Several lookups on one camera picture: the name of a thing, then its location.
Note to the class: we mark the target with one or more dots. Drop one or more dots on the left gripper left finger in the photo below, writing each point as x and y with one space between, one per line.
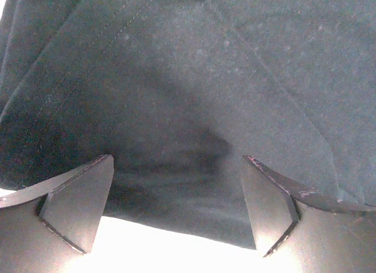
49 225

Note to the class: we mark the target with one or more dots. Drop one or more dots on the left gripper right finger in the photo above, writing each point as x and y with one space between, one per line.
297 228

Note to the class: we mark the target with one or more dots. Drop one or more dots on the black t shirt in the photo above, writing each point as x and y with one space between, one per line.
178 91

